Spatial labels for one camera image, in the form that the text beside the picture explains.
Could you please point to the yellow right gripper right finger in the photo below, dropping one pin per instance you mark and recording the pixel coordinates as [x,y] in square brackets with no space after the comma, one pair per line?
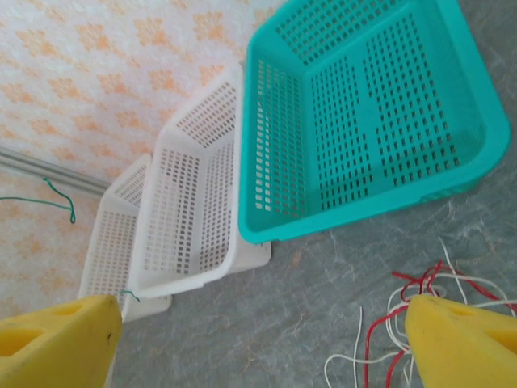
[464,355]

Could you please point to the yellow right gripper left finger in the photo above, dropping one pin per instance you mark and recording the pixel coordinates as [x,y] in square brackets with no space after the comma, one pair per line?
[52,351]

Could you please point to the white perforated plastic basket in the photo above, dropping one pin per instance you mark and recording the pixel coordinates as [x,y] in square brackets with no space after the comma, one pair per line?
[145,309]
[182,281]

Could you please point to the teal perforated plastic basket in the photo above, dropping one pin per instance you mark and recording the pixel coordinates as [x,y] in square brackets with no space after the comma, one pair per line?
[480,81]

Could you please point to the aluminium frame post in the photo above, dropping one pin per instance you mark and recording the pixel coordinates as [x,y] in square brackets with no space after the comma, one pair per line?
[48,169]

